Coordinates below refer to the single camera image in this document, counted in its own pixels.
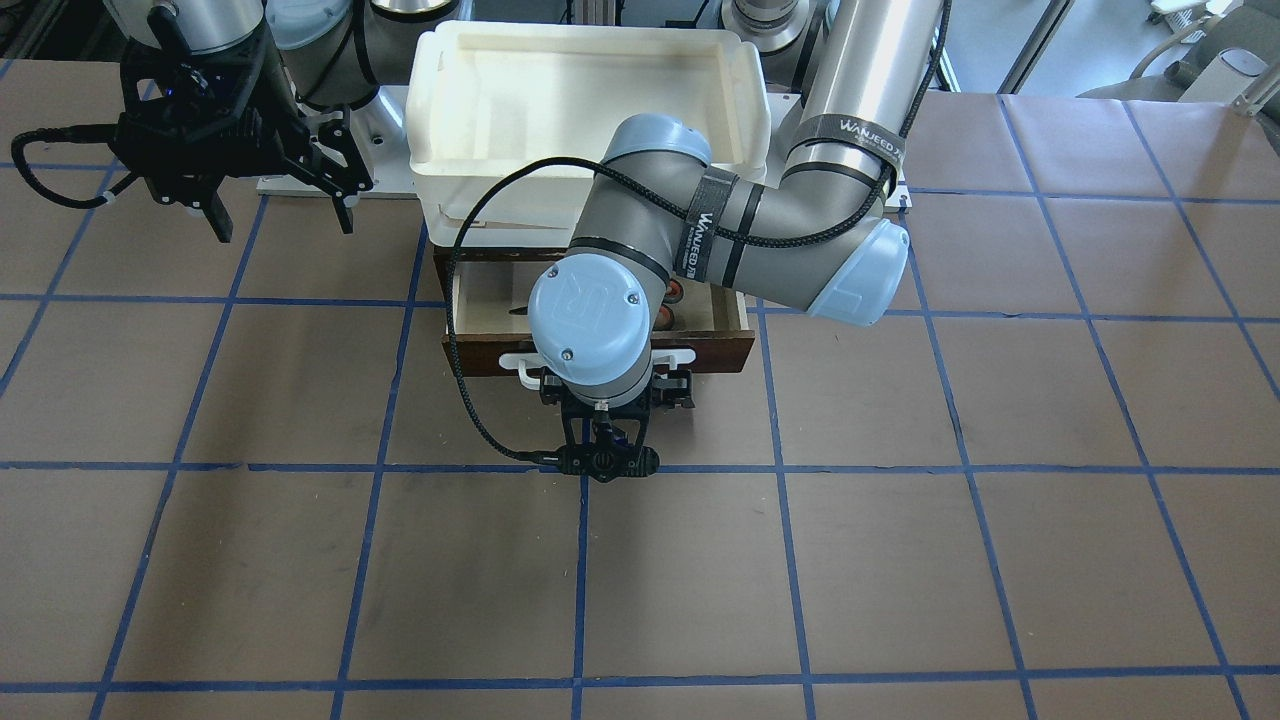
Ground orange handled scissors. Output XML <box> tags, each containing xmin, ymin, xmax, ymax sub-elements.
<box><xmin>653</xmin><ymin>279</ymin><xmax>685</xmax><ymax>332</ymax></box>

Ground brown paper table cover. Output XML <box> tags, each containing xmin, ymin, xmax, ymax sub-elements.
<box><xmin>1</xmin><ymin>94</ymin><xmax>1279</xmax><ymax>719</ymax></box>

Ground white plastic tray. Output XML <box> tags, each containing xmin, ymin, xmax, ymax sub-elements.
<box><xmin>404</xmin><ymin>20</ymin><xmax>771</xmax><ymax>249</ymax></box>

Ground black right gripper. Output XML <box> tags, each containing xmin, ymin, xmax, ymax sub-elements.
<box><xmin>109</xmin><ymin>20</ymin><xmax>372</xmax><ymax>243</ymax></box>

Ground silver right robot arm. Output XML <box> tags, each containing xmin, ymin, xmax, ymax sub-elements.
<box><xmin>106</xmin><ymin>1</ymin><xmax>474</xmax><ymax>243</ymax></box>

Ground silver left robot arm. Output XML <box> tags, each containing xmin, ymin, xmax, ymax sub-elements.
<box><xmin>527</xmin><ymin>1</ymin><xmax>950</xmax><ymax>482</ymax></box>

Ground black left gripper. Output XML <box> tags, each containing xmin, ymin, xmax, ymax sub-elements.
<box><xmin>538</xmin><ymin>369</ymin><xmax>694</xmax><ymax>483</ymax></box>

